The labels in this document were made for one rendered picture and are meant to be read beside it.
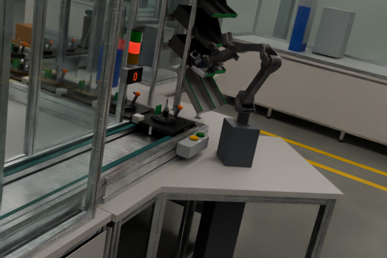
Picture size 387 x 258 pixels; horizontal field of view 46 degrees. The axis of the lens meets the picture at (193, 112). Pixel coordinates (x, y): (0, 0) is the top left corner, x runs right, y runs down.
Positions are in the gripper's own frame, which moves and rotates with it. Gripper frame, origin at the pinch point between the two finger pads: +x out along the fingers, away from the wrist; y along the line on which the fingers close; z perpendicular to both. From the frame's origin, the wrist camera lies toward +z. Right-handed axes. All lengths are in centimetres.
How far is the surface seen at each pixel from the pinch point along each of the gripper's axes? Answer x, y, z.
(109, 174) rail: 19, 81, -32
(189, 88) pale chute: 15.7, -8.1, -8.7
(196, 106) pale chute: 14.6, -7.1, -18.9
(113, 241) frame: 25, 85, -55
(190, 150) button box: 8.6, 31.6, -37.1
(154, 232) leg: 28, 53, -64
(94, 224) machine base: 20, 97, -45
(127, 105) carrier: 42.9, 13.0, -6.3
